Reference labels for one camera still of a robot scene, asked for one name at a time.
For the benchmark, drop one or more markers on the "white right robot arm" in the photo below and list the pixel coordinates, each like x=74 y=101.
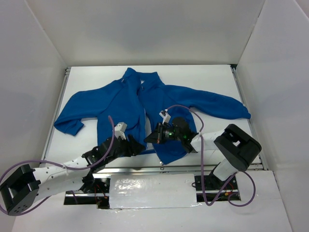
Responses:
x=238 y=147

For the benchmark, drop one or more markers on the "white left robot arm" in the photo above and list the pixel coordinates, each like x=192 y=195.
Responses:
x=27 y=185

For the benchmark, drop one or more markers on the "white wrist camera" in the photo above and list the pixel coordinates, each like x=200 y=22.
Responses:
x=165 y=115
x=119 y=130

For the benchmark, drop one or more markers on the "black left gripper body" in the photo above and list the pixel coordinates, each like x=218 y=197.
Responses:
x=124 y=145

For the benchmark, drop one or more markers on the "aluminium left table rail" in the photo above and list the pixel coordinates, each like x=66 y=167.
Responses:
x=58 y=104

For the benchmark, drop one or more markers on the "aluminium front table rail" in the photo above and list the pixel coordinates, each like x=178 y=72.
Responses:
x=151 y=163

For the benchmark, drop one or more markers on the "blue fleece zip jacket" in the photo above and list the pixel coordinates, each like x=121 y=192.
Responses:
x=139 y=97

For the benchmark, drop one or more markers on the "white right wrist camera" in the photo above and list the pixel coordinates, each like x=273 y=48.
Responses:
x=165 y=115

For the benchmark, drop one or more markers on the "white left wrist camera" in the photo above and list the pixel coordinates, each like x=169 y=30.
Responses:
x=119 y=130

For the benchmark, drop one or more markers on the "white foil-taped board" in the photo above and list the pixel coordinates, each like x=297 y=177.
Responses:
x=152 y=191

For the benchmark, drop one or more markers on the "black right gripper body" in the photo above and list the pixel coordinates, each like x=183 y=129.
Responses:
x=158 y=133

